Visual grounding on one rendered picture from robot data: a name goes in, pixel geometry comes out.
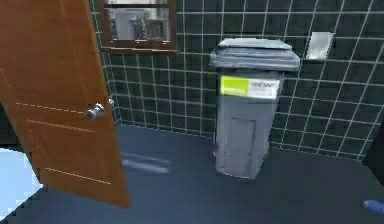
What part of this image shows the grey lidded trash bin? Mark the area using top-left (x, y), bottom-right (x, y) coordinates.
top-left (208, 37), bottom-right (301, 180)

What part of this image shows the silver round door knob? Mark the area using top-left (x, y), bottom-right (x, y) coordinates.
top-left (85, 98), bottom-right (115, 121)

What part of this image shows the brown wooden room door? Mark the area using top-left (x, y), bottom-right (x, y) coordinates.
top-left (0, 0), bottom-right (131, 210)

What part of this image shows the blue object on floor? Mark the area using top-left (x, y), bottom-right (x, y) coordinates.
top-left (362, 199), bottom-right (384, 216)

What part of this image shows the black object at wall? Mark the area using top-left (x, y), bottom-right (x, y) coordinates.
top-left (362, 121), bottom-right (384, 188)

